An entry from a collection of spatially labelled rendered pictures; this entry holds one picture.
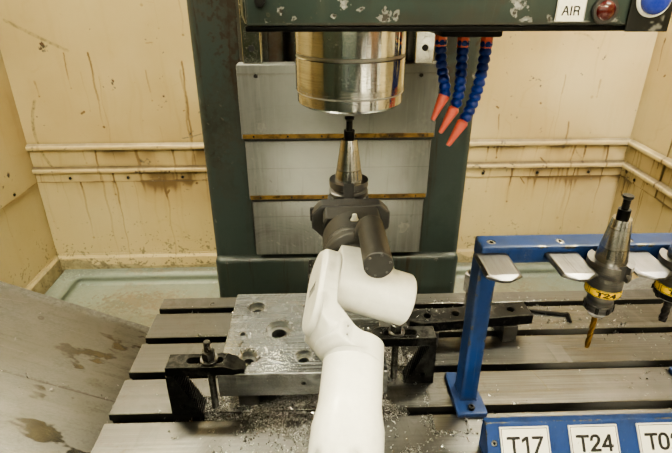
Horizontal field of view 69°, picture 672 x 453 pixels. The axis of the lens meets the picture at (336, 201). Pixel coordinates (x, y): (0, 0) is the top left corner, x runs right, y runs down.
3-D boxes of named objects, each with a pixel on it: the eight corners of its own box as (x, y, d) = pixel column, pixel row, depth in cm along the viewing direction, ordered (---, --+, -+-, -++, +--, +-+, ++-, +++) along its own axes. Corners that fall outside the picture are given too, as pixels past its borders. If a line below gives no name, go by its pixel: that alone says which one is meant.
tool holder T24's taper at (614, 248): (613, 249, 74) (624, 209, 71) (635, 264, 70) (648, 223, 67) (587, 252, 73) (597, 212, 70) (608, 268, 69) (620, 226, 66)
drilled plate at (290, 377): (386, 392, 85) (388, 370, 83) (220, 396, 84) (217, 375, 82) (373, 310, 106) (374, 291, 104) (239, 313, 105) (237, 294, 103)
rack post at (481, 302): (487, 417, 85) (513, 274, 73) (457, 418, 85) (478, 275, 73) (471, 375, 94) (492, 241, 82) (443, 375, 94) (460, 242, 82)
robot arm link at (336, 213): (390, 184, 76) (402, 219, 65) (387, 239, 80) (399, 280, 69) (309, 185, 75) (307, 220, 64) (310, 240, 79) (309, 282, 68)
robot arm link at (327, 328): (374, 285, 64) (369, 383, 55) (310, 266, 63) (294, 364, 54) (395, 257, 60) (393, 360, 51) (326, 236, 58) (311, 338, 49)
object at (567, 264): (601, 282, 69) (603, 277, 69) (565, 283, 69) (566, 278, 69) (578, 256, 75) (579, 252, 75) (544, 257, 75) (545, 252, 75)
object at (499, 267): (525, 284, 69) (526, 279, 68) (487, 284, 69) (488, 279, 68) (507, 257, 75) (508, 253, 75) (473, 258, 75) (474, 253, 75)
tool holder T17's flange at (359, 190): (366, 186, 83) (367, 172, 82) (368, 200, 78) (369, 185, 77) (329, 186, 83) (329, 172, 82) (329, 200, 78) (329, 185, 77)
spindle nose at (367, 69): (384, 88, 82) (388, 12, 77) (418, 111, 68) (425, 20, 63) (290, 92, 79) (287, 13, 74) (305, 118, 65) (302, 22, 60)
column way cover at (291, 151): (424, 254, 135) (441, 64, 113) (251, 257, 133) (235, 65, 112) (420, 245, 139) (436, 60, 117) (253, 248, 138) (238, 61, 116)
